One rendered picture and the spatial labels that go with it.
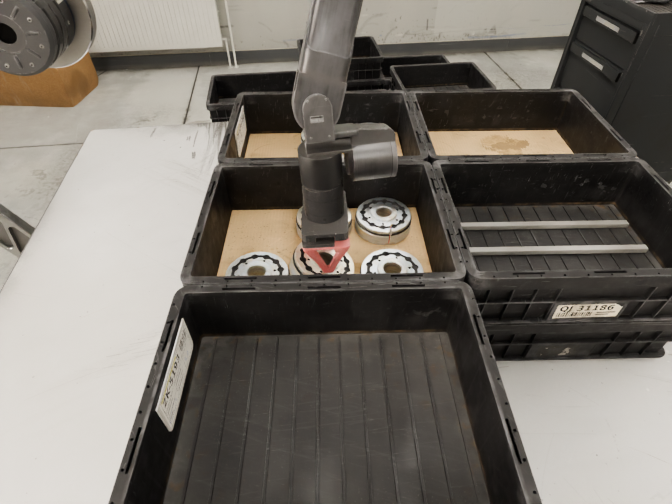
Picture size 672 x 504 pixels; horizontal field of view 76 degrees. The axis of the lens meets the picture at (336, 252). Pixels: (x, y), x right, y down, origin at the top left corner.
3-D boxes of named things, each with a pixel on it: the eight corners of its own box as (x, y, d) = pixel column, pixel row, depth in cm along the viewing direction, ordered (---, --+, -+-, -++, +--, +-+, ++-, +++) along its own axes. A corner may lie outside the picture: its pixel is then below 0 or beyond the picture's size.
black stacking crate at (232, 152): (227, 212, 88) (217, 164, 80) (245, 137, 110) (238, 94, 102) (420, 209, 89) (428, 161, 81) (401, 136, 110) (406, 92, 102)
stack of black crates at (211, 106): (225, 197, 201) (205, 105, 169) (229, 162, 222) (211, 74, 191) (311, 191, 204) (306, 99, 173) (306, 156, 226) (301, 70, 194)
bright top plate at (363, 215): (361, 236, 76) (361, 234, 76) (352, 202, 83) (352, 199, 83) (417, 231, 77) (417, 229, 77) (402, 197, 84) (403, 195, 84)
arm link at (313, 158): (295, 132, 57) (298, 154, 53) (346, 126, 57) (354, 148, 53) (300, 176, 61) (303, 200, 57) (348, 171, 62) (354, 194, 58)
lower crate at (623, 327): (441, 367, 75) (454, 326, 67) (414, 248, 97) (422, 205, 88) (666, 362, 76) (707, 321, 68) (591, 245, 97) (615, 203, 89)
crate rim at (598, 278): (466, 290, 61) (469, 279, 59) (428, 170, 82) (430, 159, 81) (744, 285, 62) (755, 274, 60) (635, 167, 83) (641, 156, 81)
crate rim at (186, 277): (181, 295, 60) (176, 284, 59) (217, 173, 82) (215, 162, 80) (465, 290, 61) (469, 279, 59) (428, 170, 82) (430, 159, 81)
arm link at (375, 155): (297, 87, 57) (300, 95, 49) (383, 79, 58) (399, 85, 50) (307, 175, 62) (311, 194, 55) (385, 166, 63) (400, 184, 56)
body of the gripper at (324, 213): (345, 199, 68) (344, 158, 63) (348, 243, 60) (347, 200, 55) (304, 201, 68) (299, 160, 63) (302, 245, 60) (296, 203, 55)
